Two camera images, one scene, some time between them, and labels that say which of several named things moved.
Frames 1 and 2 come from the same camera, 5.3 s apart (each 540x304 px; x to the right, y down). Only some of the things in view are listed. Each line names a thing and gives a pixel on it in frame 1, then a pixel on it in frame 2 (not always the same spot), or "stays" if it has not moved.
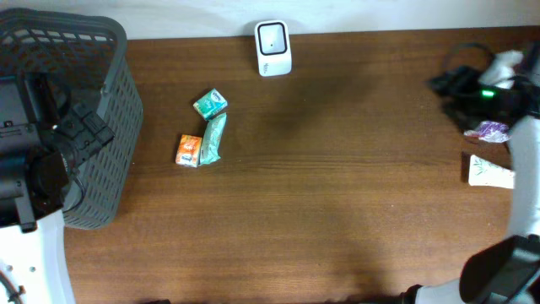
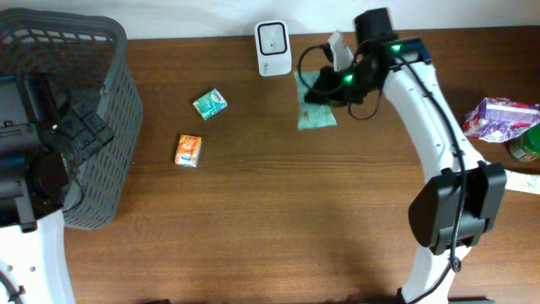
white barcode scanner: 273,49 stays
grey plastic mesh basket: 91,56 stays
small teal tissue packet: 210,105 stays
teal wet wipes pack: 212,138 -> 310,116
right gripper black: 466,84 -> 332,89
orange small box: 188,150 stays
